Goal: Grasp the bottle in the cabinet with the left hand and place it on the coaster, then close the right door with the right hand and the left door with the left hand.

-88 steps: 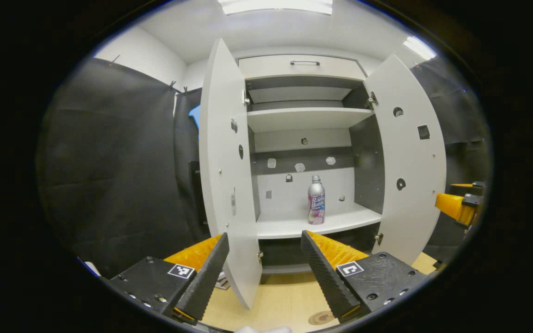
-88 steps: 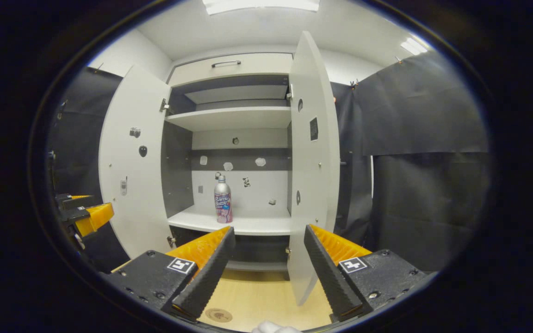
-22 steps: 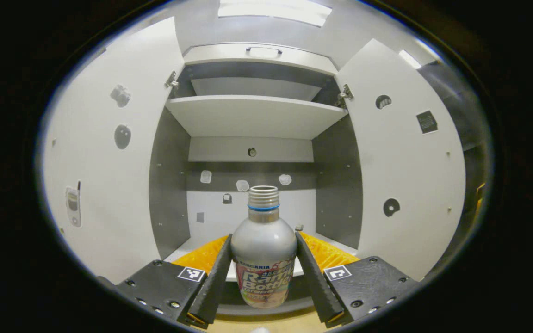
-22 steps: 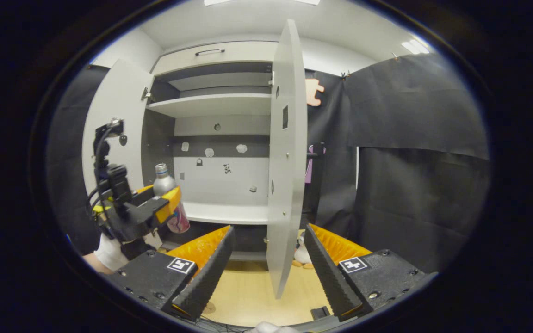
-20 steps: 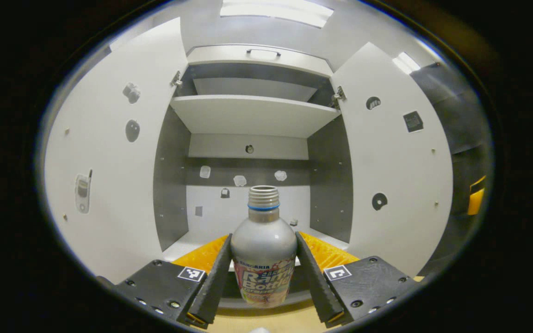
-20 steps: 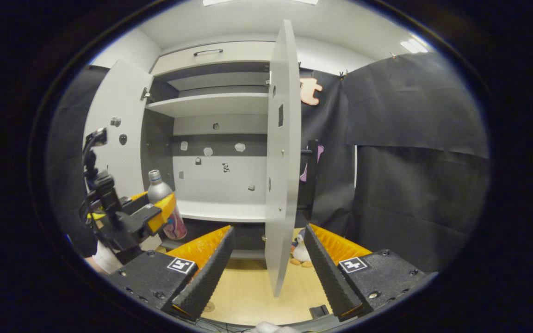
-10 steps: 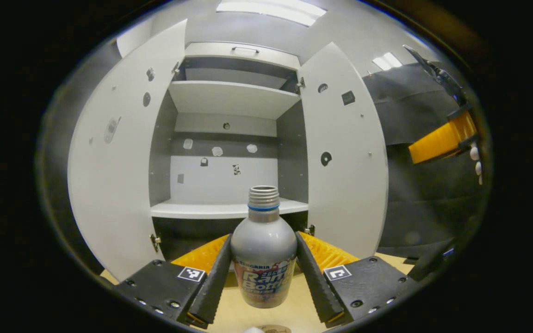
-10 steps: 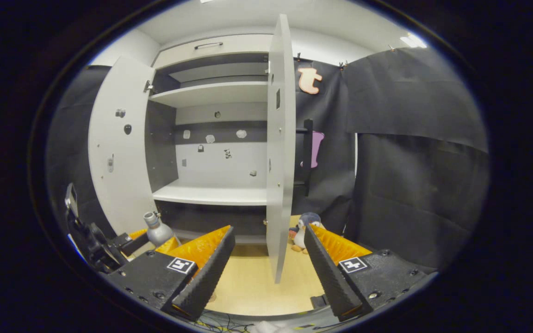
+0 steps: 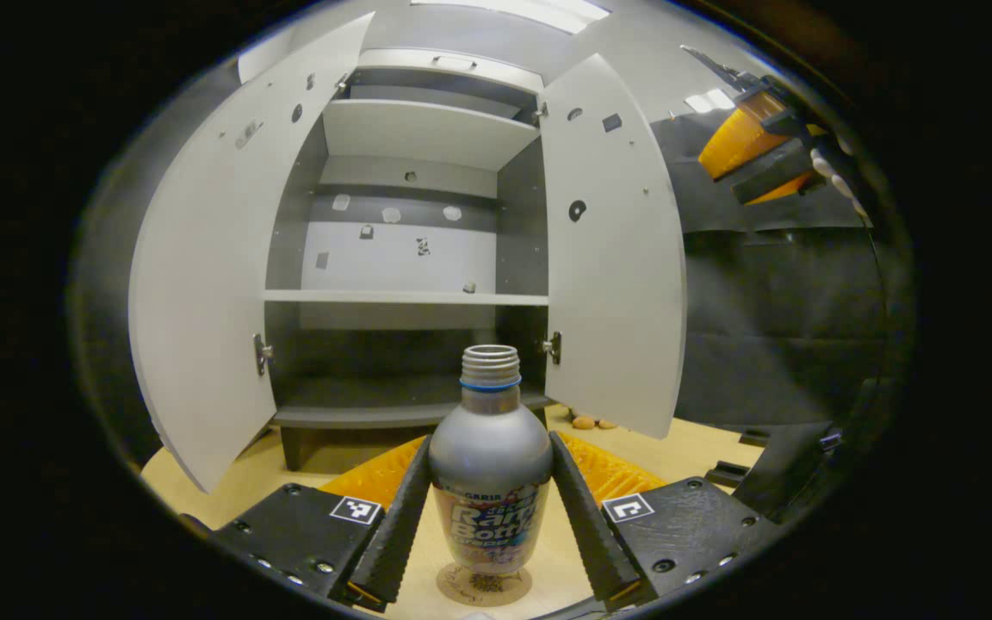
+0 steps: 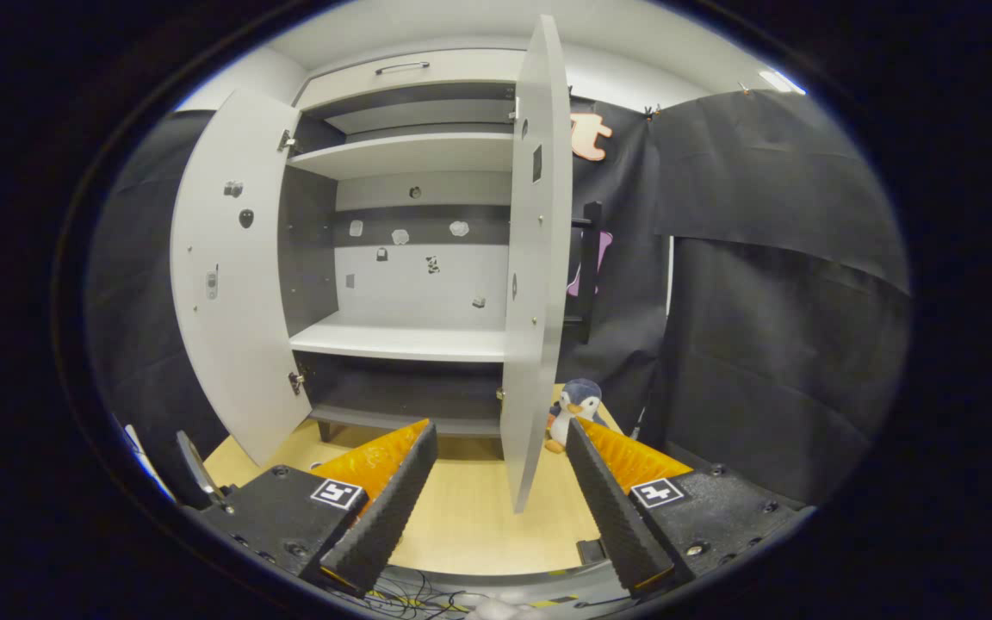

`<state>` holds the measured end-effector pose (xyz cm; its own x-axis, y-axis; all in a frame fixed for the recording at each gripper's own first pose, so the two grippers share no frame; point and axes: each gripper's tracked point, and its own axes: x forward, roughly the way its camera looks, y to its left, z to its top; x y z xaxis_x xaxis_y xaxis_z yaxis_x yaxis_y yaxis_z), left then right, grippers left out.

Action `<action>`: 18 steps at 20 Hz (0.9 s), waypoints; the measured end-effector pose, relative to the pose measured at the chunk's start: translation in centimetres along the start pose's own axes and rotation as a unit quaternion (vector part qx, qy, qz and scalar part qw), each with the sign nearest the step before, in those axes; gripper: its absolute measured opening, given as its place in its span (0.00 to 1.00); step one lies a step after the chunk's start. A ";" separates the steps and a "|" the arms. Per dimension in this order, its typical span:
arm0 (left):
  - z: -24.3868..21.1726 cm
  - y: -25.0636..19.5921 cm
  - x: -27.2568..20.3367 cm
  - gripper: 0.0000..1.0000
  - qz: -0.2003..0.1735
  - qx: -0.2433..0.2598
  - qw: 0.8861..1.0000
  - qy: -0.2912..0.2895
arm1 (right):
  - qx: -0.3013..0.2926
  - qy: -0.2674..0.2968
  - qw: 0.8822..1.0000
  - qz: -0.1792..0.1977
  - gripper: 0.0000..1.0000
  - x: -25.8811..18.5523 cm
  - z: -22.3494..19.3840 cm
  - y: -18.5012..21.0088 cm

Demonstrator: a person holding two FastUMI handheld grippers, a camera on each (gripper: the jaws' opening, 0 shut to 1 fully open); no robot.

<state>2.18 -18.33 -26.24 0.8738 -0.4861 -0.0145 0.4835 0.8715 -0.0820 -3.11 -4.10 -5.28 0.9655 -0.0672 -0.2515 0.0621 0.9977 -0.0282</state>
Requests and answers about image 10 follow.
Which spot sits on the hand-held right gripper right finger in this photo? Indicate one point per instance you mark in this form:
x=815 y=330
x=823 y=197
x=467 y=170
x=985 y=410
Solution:
x=612 y=517

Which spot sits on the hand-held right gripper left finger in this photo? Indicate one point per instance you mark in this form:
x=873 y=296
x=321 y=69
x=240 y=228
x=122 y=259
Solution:
x=384 y=517

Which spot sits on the white cabinet door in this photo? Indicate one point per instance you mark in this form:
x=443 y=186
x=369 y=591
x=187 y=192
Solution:
x=535 y=284
x=238 y=284

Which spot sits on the white and grey cabinet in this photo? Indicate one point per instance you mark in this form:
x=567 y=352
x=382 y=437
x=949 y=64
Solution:
x=401 y=340

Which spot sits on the penguin plush toy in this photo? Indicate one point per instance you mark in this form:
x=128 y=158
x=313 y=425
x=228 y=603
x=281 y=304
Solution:
x=578 y=409

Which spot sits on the black backdrop cloth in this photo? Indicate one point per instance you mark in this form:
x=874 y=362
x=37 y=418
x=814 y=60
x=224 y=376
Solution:
x=763 y=344

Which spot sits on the black metal frame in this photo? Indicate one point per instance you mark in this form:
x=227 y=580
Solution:
x=589 y=275

